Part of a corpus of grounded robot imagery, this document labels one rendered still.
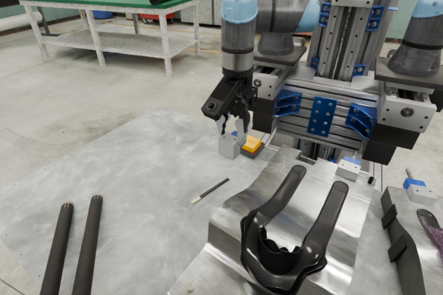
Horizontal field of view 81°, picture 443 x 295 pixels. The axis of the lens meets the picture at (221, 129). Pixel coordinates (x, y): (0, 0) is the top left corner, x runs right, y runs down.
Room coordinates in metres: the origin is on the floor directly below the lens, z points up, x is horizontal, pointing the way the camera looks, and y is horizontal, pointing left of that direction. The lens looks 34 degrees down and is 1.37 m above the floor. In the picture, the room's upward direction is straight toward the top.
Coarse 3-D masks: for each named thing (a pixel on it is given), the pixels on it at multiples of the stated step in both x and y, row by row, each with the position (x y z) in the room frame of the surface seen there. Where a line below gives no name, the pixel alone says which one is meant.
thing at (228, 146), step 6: (234, 132) 0.62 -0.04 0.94; (222, 138) 0.57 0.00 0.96; (228, 138) 0.57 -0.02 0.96; (234, 138) 0.57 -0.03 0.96; (222, 144) 0.57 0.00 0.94; (228, 144) 0.55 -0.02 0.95; (234, 144) 0.55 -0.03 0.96; (222, 150) 0.57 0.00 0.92; (228, 150) 0.55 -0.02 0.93; (234, 150) 0.55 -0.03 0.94; (228, 156) 0.55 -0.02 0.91; (234, 156) 0.55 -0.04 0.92
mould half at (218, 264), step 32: (288, 160) 0.56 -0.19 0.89; (320, 160) 0.56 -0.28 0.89; (256, 192) 0.44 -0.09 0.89; (320, 192) 0.44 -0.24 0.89; (352, 192) 0.44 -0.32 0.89; (224, 224) 0.32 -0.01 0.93; (288, 224) 0.33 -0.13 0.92; (352, 224) 0.36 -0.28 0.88; (224, 256) 0.29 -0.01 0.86; (352, 256) 0.26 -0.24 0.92; (224, 288) 0.24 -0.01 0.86; (256, 288) 0.24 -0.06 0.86; (320, 288) 0.20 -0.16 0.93
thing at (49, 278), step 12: (72, 204) 0.46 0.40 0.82; (60, 216) 0.41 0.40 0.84; (72, 216) 0.43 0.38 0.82; (60, 228) 0.37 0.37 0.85; (60, 240) 0.34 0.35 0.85; (60, 252) 0.31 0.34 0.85; (48, 264) 0.28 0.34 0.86; (60, 264) 0.28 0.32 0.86; (48, 276) 0.25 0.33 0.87; (60, 276) 0.26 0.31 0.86; (48, 288) 0.23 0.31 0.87
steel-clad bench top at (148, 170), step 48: (96, 144) 0.76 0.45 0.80; (144, 144) 0.76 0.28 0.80; (192, 144) 0.76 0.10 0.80; (0, 192) 0.52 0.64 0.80; (48, 192) 0.52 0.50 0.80; (96, 192) 0.52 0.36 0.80; (144, 192) 0.52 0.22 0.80; (192, 192) 0.52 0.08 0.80; (48, 240) 0.37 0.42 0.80; (144, 240) 0.37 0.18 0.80; (192, 240) 0.37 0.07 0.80; (384, 240) 0.37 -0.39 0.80; (96, 288) 0.26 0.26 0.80; (144, 288) 0.26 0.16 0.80; (384, 288) 0.26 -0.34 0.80
